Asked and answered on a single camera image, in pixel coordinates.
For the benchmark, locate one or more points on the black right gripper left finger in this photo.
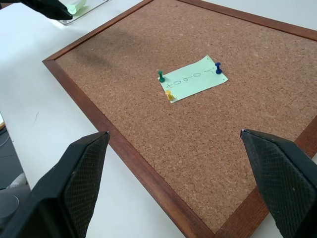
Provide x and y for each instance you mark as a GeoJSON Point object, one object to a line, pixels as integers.
{"type": "Point", "coordinates": [74, 188]}

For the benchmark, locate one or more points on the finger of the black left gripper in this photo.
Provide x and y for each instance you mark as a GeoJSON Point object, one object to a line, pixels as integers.
{"type": "Point", "coordinates": [47, 8]}

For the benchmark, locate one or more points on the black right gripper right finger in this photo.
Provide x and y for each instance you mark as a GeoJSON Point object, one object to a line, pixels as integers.
{"type": "Point", "coordinates": [282, 183]}

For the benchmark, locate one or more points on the wood framed cork board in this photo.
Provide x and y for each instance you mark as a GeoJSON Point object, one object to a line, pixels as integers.
{"type": "Point", "coordinates": [198, 119]}

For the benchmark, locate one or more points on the blue push pin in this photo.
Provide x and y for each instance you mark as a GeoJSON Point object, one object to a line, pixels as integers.
{"type": "Point", "coordinates": [218, 68]}

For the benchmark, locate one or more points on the green push pin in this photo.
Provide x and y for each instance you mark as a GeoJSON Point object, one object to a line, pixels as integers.
{"type": "Point", "coordinates": [161, 76]}

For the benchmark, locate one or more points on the yellow push pin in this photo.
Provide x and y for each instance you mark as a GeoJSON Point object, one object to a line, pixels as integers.
{"type": "Point", "coordinates": [170, 95]}

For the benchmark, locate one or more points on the green paper note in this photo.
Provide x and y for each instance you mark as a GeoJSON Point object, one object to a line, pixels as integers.
{"type": "Point", "coordinates": [195, 79]}

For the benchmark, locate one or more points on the clear plastic tray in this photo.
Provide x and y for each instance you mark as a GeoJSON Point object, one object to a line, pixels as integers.
{"type": "Point", "coordinates": [84, 12]}

